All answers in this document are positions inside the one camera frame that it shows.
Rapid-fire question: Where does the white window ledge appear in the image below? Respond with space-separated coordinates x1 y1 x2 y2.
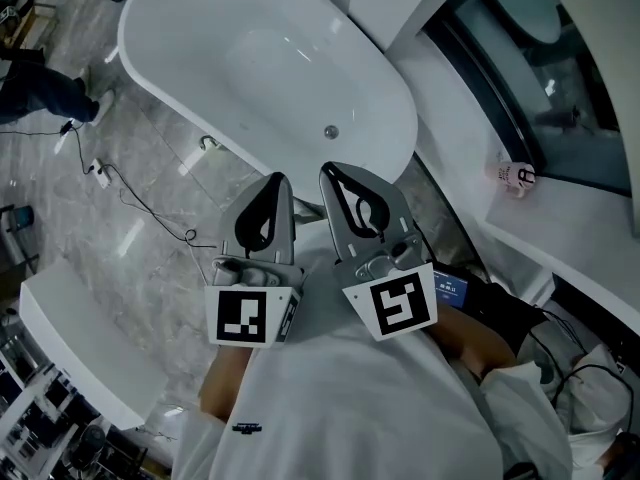
389 32 640 329

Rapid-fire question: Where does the long black floor cable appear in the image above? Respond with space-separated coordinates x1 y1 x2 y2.
0 121 221 250

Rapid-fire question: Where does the person's left forearm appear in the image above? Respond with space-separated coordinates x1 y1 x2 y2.
198 345 254 422

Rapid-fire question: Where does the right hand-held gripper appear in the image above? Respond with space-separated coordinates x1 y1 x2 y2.
318 160 440 343

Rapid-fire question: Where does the wooden frame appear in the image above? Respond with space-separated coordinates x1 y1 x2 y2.
0 1 59 52

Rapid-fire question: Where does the person's right forearm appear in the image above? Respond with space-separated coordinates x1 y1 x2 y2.
424 301 519 382

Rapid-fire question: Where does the blue screen device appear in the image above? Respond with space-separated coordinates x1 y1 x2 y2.
433 269 471 312

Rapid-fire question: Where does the white bathtub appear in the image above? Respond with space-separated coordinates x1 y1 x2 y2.
117 0 419 219

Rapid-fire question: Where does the black pouch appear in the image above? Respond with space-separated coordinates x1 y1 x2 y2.
462 266 549 364

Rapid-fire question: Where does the white power strip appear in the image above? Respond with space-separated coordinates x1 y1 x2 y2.
91 157 112 190

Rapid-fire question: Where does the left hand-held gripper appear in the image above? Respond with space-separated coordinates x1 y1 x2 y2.
204 170 306 350

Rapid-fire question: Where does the white cloth bundle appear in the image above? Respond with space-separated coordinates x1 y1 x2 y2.
547 342 637 442

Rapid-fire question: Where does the dark framed window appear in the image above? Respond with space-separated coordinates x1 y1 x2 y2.
422 0 635 199

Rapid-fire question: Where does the white counter block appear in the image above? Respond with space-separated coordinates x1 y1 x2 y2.
18 257 169 432

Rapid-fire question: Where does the person's white shirt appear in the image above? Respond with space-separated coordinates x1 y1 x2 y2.
172 220 574 480

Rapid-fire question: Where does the black cable on cloth bundle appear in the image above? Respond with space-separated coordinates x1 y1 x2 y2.
527 307 637 442

